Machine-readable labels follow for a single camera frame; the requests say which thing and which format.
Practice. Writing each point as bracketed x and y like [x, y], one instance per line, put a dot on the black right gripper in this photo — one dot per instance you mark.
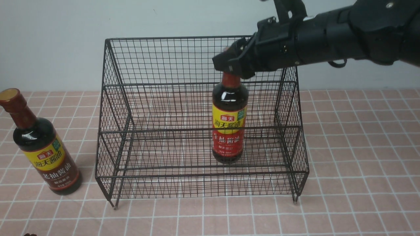
[273, 47]

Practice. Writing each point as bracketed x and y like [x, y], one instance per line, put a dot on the soy sauce bottle red label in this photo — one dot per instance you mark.
[229, 108]

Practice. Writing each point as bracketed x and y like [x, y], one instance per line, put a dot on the soy sauce bottle brown label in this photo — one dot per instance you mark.
[37, 138]

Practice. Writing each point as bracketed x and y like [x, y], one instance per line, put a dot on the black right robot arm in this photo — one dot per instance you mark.
[382, 31]

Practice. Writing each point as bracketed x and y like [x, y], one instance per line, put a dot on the black wire mesh shelf rack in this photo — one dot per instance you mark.
[155, 124]

